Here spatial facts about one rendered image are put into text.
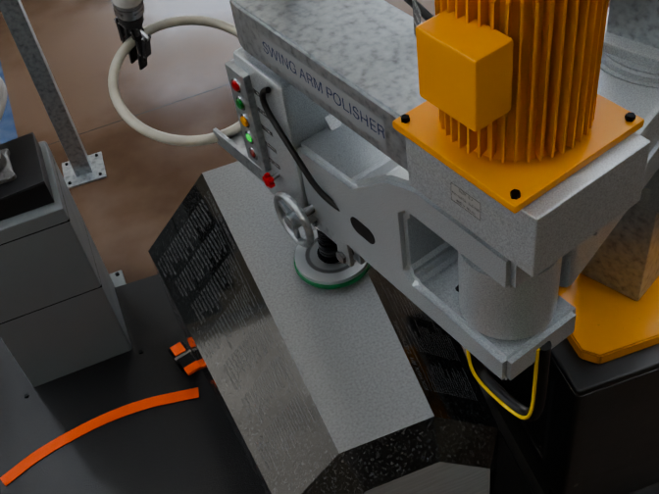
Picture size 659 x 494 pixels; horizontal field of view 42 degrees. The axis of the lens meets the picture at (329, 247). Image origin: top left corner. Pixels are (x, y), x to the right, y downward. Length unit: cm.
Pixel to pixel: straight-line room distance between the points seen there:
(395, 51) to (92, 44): 380
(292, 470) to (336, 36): 107
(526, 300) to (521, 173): 35
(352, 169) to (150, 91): 302
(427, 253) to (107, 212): 252
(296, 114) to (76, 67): 334
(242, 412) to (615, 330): 101
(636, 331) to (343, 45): 116
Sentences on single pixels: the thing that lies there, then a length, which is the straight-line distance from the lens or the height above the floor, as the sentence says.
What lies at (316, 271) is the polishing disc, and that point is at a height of 91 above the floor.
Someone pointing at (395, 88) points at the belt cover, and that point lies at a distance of 154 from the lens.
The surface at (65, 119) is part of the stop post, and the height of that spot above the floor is 34.
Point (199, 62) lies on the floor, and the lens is 489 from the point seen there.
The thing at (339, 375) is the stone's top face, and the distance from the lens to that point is 219.
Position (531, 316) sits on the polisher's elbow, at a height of 136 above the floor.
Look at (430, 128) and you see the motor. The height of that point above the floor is 176.
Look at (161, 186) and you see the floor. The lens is 415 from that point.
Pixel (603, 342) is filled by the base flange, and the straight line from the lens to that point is 236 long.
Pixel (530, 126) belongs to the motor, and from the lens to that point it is 128.
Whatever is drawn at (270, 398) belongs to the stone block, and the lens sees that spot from 229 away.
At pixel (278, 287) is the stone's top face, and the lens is 240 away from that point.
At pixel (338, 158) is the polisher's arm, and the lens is 187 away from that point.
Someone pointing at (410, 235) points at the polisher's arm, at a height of 140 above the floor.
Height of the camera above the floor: 266
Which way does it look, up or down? 47 degrees down
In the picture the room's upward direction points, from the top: 10 degrees counter-clockwise
